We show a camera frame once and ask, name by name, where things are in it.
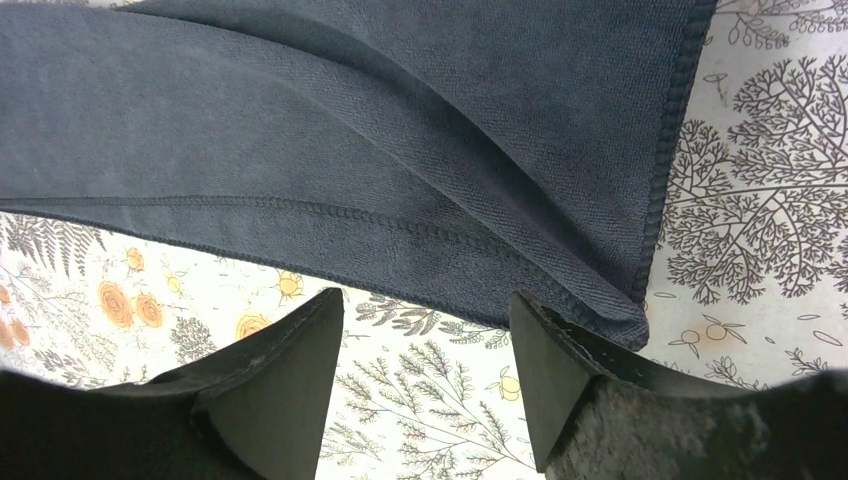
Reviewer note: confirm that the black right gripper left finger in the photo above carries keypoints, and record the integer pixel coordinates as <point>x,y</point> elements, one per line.
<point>253,410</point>

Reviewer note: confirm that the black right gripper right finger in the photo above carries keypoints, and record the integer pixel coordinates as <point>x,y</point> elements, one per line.
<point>595,410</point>

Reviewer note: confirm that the dark grey towel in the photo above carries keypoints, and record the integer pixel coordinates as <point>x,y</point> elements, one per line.
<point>446,153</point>

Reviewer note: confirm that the floral tablecloth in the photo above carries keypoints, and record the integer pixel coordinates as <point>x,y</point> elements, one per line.
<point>752,239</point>

